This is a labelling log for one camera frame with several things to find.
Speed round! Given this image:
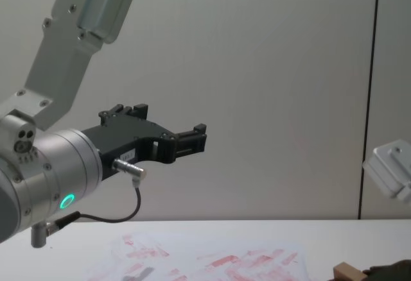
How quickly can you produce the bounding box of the dark felt pad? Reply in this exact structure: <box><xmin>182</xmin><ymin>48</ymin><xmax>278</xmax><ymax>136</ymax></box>
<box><xmin>362</xmin><ymin>259</ymin><xmax>411</xmax><ymax>281</ymax></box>

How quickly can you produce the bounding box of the small wooden block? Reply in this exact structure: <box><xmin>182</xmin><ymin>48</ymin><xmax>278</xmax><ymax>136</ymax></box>
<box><xmin>333</xmin><ymin>261</ymin><xmax>369</xmax><ymax>281</ymax></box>

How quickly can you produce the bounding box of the thin dark gripper cable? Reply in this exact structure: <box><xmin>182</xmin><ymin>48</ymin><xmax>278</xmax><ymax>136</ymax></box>
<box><xmin>30</xmin><ymin>158</ymin><xmax>150</xmax><ymax>249</ymax></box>

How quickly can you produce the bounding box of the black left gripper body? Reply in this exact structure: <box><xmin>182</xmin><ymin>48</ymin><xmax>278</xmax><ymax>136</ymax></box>
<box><xmin>81</xmin><ymin>115</ymin><xmax>168</xmax><ymax>182</ymax></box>

